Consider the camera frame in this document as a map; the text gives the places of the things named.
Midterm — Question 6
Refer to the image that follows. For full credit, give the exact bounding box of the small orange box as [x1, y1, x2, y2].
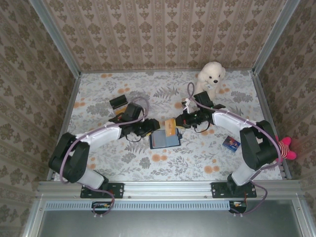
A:
[164, 118, 177, 138]

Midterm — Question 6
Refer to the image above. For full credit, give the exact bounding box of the blue card holder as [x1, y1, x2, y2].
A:
[149, 128, 181, 150]

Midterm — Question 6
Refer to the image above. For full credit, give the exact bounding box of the small blue card box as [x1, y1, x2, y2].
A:
[222, 135, 241, 152]

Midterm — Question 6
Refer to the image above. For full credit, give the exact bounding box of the floral table cloth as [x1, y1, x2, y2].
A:
[52, 71, 284, 182]

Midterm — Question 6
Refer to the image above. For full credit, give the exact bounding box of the white plush dog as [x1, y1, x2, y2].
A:
[194, 61, 227, 101]

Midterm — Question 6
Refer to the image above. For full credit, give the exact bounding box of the small black controller board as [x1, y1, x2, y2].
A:
[91, 200, 112, 215]
[229, 200, 248, 214]

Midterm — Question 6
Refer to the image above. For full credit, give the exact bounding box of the grey metal lower panel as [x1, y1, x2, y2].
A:
[23, 199, 312, 237]

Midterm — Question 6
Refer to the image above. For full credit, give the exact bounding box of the pink striped plush doll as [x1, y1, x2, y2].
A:
[275, 136, 298, 163]

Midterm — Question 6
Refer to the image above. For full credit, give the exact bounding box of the aluminium front frame rail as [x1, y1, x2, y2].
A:
[36, 180, 302, 198]

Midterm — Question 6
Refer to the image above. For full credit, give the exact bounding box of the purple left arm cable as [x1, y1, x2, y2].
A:
[60, 96, 151, 219]

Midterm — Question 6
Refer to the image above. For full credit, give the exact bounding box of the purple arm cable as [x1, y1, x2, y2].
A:
[60, 96, 151, 219]
[187, 82, 282, 218]

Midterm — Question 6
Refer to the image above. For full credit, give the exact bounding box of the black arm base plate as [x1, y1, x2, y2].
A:
[211, 182, 258, 199]
[80, 182, 125, 199]

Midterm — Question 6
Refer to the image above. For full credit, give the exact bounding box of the aluminium side frame rail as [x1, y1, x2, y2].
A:
[46, 73, 81, 181]
[250, 70, 292, 180]

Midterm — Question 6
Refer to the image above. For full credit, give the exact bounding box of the grey slotted cable duct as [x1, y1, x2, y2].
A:
[45, 200, 231, 211]

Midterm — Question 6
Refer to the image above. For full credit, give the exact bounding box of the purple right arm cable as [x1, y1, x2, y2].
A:
[187, 82, 282, 218]

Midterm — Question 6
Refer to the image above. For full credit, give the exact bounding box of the aluminium frame post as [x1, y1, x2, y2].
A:
[28, 0, 82, 78]
[252, 0, 302, 75]

